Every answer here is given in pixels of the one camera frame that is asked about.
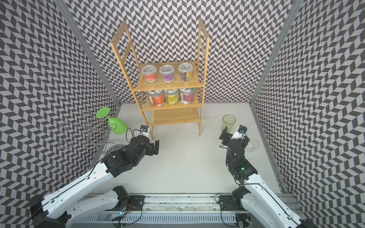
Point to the aluminium corner post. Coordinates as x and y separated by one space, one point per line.
86 48
281 39

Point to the carrot seed container red label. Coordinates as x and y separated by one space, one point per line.
156 97

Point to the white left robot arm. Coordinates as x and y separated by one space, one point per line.
60 208

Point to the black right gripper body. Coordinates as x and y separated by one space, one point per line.
227 137

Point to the wooden three-tier shelf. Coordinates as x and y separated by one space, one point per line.
122 44

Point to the left aluminium corner post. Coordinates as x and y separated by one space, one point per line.
86 48

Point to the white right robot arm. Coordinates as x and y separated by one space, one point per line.
253 194

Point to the small purple seed jar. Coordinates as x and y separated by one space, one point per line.
167 73

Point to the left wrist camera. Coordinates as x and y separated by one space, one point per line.
144 131

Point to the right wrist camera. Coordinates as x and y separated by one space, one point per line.
240 133

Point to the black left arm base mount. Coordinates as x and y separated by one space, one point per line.
119 199

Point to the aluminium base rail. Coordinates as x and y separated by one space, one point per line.
178 209

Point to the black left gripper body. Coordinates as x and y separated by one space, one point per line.
155 151

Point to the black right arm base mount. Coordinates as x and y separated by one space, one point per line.
241 199

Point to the sunflower seed container yellow label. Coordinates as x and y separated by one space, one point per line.
171 96

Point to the right aluminium corner post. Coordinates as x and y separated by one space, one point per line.
281 39

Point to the chrome wire glass rack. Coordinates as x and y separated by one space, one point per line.
90 127

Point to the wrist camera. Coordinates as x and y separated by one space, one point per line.
240 133
144 131

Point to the green plastic wine glass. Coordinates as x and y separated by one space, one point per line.
115 124

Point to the green translucent plastic cup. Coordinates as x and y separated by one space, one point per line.
228 122

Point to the red tomato seed container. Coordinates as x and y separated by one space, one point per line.
149 72

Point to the small clear seed jar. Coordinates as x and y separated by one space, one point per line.
186 71

